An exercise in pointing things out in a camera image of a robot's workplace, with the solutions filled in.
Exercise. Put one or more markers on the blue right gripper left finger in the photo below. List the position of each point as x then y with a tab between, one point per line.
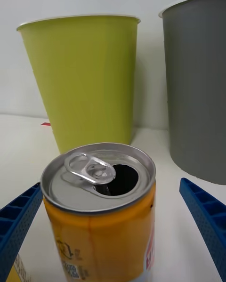
16	220

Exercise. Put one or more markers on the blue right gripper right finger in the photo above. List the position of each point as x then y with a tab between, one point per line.
207	218

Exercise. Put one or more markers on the orange drink can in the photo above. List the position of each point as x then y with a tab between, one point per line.
101	235

